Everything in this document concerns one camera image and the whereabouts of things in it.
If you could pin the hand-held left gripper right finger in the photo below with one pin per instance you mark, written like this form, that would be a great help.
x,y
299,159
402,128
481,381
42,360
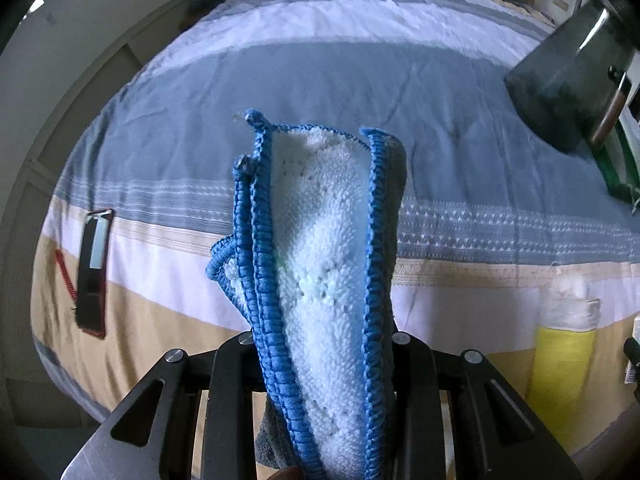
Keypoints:
x,y
417,385

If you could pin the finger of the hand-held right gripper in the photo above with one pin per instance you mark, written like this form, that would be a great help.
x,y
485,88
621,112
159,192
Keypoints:
x,y
633,352

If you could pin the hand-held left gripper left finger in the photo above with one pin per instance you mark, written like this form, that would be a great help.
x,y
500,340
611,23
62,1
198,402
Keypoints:
x,y
235,385

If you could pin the grey white towel blue trim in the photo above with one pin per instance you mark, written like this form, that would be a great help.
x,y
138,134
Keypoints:
x,y
320,260

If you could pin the green translucent storage bin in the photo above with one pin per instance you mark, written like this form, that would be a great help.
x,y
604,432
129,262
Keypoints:
x,y
622,160

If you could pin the smartphone with red case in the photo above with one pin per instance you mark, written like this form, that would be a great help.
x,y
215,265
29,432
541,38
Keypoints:
x,y
94,270

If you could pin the striped blue grey quilt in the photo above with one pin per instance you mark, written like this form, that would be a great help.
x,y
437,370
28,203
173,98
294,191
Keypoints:
x,y
325,85

